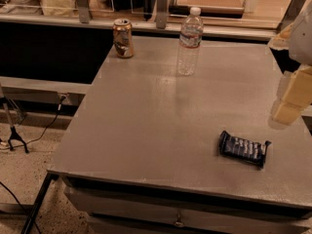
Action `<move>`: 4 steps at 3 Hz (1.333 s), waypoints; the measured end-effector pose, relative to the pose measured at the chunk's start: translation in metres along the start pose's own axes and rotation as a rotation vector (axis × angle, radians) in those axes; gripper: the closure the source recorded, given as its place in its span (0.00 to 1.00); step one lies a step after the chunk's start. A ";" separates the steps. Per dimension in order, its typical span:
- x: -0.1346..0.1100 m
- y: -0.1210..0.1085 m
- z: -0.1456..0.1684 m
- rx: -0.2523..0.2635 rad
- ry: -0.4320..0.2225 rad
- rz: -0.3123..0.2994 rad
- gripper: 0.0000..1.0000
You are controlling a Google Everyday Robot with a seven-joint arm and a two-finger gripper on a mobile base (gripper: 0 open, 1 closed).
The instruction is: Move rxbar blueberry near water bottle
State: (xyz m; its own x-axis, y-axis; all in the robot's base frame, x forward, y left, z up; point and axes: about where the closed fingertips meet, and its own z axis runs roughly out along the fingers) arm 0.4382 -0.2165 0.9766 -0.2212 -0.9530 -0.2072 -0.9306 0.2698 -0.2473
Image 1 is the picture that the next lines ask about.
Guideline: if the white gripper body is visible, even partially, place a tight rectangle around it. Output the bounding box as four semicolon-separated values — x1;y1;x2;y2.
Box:
289;2;312;65

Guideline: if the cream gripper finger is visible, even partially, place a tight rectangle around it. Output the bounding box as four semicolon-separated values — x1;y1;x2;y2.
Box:
272;64;312;125
268;24;293;51

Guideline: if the dark blue rxbar wrapper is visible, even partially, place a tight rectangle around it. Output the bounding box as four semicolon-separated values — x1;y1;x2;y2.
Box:
218;131;271;169

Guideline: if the clear plastic water bottle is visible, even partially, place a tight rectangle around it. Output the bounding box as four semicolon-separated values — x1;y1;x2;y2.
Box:
177;7;204;76

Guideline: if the brown tray on shelf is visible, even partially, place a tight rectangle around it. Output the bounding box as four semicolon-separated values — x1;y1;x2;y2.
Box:
169;0;244;19

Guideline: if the crushed orange soda can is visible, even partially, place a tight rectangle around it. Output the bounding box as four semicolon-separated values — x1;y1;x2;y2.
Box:
113;19;134;59

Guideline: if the black table leg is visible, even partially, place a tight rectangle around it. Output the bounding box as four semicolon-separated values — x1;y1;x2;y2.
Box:
20;173;59;234

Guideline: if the black tripod stand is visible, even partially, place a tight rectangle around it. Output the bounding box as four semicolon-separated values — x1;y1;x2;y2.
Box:
0;85;28;153

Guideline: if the grey metal bracket right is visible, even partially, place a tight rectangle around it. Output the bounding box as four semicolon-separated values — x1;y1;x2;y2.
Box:
277;0;306;33

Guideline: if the grey metal bracket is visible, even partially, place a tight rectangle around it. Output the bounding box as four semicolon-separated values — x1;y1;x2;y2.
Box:
76;0;92;23
155;0;168;29
277;0;306;33

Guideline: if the grey metal bracket middle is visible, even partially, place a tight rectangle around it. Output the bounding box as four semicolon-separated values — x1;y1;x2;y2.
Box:
155;0;168;29

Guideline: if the grey metal bracket left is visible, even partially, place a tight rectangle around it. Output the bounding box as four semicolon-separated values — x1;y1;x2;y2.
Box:
76;0;92;23

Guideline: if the black power cable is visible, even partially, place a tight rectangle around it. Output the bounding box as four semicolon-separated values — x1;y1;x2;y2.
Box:
0;94;67;151

